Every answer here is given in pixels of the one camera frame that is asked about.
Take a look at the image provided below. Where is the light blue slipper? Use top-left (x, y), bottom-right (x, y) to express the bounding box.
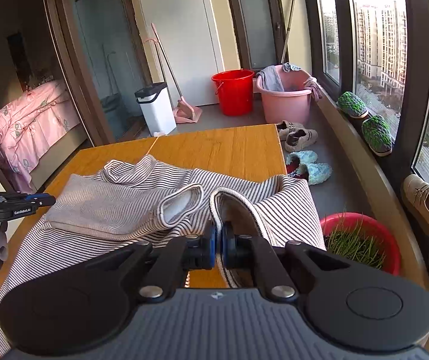
top-left (287, 163), bottom-right (333, 186)
top-left (286, 151), bottom-right (319, 173)

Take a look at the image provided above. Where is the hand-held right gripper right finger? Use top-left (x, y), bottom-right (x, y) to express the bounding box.
top-left (219, 221), bottom-right (350, 304)

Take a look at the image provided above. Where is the pink rag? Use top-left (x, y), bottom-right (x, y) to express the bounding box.
top-left (304, 77), bottom-right (324, 102)

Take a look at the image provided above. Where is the green fuzzy slipper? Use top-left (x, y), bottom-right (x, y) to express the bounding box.
top-left (361, 115), bottom-right (393, 157)
top-left (336, 91), bottom-right (369, 119)

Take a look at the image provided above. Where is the beige sneaker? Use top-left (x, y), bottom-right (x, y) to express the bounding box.
top-left (276, 120), bottom-right (305, 141)
top-left (285, 128), bottom-right (319, 153)

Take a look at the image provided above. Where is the brown framed glass door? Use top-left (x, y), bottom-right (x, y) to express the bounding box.
top-left (224, 0), bottom-right (286, 72)

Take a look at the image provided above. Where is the pink broom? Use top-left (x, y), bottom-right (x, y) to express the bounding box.
top-left (151, 22), bottom-right (185, 106)

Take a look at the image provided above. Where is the striped long-sleeve shirt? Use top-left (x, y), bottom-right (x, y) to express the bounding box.
top-left (0, 155), bottom-right (328, 357)

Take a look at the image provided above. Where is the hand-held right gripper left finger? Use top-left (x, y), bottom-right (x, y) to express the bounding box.
top-left (83, 220), bottom-right (218, 302)

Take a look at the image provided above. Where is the red basin of grass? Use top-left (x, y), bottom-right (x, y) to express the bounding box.
top-left (319, 213), bottom-right (402, 276)

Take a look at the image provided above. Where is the pink floral duvet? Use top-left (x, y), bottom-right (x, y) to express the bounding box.
top-left (0, 79), bottom-right (82, 175)

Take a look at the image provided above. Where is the pink plastic basin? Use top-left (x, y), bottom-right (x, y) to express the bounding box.
top-left (256, 68), bottom-right (313, 124)

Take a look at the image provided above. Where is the red plastic bucket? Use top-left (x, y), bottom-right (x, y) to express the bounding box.
top-left (211, 69), bottom-right (254, 117)

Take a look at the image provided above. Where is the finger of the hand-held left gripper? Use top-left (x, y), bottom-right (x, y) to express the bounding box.
top-left (0, 199), bottom-right (56, 221)
top-left (0, 192), bottom-right (56, 205)

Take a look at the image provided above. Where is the grey cloth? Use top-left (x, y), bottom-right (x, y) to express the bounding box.
top-left (260, 65), bottom-right (286, 92)

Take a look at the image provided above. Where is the white trash bin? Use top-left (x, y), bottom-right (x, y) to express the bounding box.
top-left (134, 82), bottom-right (178, 136)

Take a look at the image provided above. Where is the beige leather shoe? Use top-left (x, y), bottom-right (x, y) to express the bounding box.
top-left (402, 173), bottom-right (429, 239)

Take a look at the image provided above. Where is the brown sliding door frame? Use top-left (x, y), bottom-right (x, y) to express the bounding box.
top-left (38, 0), bottom-right (151, 147)

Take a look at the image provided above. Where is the grey mop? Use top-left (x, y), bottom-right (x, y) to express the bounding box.
top-left (280, 0), bottom-right (302, 74)

